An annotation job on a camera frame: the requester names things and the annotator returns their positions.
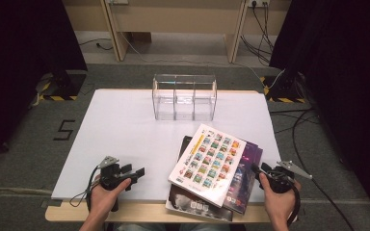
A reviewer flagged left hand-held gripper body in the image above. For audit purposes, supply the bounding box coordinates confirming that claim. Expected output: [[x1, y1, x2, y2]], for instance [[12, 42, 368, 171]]
[[97, 155, 133, 191]]

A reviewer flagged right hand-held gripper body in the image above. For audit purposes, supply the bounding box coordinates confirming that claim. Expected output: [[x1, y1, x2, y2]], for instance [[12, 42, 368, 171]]
[[261, 160, 313, 194]]

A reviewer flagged white book with picture grid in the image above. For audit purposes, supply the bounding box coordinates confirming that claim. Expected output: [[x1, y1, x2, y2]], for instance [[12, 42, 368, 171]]
[[168, 123, 248, 209]]

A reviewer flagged dark brown magazine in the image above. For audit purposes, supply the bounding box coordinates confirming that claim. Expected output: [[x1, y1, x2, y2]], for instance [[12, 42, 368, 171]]
[[165, 135, 234, 222]]

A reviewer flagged clear acrylic book organizer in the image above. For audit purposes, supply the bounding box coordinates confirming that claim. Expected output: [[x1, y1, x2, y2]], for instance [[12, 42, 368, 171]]
[[151, 73, 219, 122]]

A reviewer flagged person's right hand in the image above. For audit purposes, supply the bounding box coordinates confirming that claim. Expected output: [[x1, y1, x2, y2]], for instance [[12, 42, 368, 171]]
[[258, 172, 303, 223]]

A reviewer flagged person's left hand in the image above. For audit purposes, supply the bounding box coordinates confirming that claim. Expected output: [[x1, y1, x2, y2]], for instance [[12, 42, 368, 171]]
[[89, 177, 133, 222]]

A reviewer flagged white board sheet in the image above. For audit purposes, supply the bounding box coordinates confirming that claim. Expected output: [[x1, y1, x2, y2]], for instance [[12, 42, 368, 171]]
[[51, 88, 295, 205]]

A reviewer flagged black stand base hazard tape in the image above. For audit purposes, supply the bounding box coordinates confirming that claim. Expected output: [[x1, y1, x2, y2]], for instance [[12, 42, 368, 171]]
[[37, 70, 88, 102], [259, 71, 307, 104]]

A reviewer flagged black curtain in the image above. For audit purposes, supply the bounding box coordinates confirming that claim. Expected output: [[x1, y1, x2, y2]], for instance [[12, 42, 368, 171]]
[[0, 0, 88, 171], [269, 0, 370, 219]]

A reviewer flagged beige wooden desk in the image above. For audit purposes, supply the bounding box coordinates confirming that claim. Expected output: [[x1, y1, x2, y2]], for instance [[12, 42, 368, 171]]
[[61, 0, 292, 64]]

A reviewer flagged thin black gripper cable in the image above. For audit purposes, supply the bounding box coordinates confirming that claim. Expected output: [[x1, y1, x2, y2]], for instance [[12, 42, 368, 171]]
[[68, 165, 102, 213]]

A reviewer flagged thick black sleeved gripper cable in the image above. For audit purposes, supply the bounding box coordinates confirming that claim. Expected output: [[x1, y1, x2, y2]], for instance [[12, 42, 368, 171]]
[[285, 179, 303, 227]]

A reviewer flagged long curved black floor cable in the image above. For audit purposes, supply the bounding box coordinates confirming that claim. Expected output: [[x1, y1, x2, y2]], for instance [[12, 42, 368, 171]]
[[290, 109, 357, 231]]

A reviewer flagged black socket cable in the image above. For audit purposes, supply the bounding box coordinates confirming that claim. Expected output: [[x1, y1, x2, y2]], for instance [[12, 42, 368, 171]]
[[251, 0, 275, 52], [240, 2, 273, 66]]

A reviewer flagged short black floor cable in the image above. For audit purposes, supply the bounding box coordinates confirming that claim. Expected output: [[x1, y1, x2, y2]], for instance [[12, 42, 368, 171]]
[[77, 38, 114, 51]]

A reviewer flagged white wall socket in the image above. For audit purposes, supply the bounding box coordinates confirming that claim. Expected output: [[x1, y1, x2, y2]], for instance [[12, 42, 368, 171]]
[[248, 0, 271, 8]]

